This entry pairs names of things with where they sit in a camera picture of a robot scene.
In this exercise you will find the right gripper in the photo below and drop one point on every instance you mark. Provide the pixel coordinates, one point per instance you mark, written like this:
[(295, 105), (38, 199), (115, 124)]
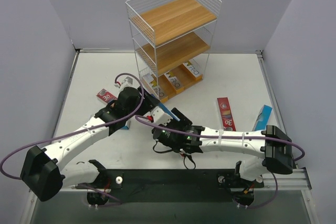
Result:
[(180, 119)]

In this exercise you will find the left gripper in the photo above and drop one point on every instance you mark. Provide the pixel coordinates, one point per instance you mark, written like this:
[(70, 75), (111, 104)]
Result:
[(151, 100)]

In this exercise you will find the teal toothpaste box with label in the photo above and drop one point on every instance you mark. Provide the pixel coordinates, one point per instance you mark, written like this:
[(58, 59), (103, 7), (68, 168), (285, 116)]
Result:
[(161, 105)]

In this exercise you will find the orange toothpaste box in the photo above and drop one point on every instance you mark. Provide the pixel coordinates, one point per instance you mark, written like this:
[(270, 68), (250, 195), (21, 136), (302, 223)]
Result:
[(192, 69), (174, 82), (154, 88)]

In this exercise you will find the silver blue toothpaste box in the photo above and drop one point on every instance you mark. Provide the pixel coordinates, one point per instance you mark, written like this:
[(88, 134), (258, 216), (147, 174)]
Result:
[(127, 125)]

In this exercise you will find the light blue toothpaste box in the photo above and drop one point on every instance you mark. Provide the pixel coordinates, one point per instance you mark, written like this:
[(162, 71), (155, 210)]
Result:
[(262, 118)]

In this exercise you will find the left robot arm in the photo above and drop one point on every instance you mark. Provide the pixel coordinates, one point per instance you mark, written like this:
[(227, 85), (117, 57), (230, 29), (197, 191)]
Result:
[(44, 168)]

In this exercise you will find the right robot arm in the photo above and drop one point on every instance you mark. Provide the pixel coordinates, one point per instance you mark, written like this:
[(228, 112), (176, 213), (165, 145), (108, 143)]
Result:
[(270, 149)]

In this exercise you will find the red toothpaste box left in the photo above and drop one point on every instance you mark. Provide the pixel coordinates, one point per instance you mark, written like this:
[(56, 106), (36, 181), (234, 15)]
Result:
[(105, 96)]

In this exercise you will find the red toothpaste box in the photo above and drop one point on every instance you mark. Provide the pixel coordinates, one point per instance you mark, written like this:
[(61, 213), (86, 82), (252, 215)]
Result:
[(225, 114), (105, 96)]

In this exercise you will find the red toothpaste box right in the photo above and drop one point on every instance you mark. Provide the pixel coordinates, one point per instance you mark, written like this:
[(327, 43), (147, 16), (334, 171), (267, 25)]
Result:
[(225, 114)]

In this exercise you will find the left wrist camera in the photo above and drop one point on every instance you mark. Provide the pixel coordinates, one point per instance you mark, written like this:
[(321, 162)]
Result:
[(127, 82)]

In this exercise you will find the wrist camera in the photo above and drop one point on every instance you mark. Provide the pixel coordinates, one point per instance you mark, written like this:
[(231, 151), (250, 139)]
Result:
[(127, 82), (160, 116)]

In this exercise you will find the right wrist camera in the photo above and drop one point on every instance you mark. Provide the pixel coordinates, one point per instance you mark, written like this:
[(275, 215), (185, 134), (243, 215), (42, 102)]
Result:
[(160, 116)]

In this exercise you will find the white wire wooden shelf rack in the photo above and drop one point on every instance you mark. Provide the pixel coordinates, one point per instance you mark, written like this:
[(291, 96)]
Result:
[(168, 33)]

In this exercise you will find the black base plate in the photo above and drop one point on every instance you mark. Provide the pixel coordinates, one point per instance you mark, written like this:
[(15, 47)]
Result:
[(171, 185)]

